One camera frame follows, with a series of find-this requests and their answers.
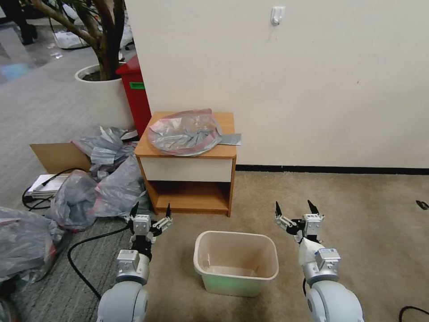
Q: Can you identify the grey garbage bag red rim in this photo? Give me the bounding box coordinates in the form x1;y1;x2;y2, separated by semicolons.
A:
147;108;242;157

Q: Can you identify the white round planter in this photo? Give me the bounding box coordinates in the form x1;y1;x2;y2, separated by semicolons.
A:
74;63;137;136

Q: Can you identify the white plastic bag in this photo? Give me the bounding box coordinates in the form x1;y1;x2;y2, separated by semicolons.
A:
53;29;92;51

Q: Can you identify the wooden bedside table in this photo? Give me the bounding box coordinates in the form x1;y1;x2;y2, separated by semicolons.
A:
134;111;237;218

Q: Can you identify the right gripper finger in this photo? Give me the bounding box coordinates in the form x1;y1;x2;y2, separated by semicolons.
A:
307;199;325;223
274;201;297;233

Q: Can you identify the thick black cable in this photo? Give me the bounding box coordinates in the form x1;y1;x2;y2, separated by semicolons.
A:
67;225;133;300

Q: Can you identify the brown cardboard sheet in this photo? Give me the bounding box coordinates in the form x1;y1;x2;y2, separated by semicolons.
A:
29;142;92;175

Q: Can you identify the flat white device box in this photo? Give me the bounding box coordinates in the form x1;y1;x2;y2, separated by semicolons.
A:
26;173;69;198

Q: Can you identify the black cable loop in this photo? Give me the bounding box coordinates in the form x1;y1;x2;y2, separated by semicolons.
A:
398;305;429;322

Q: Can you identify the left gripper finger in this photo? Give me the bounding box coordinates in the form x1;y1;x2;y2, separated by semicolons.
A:
124;202;139;224
151;203;175;233

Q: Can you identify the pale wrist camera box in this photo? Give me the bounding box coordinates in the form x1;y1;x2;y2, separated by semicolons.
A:
134;214;151;235
302;213;324;237

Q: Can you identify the brown tree trunk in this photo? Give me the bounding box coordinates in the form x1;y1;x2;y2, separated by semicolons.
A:
29;0;126;82

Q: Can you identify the beige plastic trash can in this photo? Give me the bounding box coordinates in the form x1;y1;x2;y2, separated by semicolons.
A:
193;230;280;298

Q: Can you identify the red bin green label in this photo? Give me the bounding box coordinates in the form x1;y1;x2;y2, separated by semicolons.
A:
115;55;152;140

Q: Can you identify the large crumpled grey garbage bag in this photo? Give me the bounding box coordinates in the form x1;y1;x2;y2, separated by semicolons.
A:
0;205;67;284

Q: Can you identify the black baseboard strip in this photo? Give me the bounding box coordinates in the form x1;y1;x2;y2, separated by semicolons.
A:
236;164;429;176

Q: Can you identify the white wall hook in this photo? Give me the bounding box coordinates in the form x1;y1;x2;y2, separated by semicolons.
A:
270;6;285;26

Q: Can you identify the person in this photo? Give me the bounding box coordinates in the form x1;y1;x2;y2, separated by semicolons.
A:
4;0;38;46

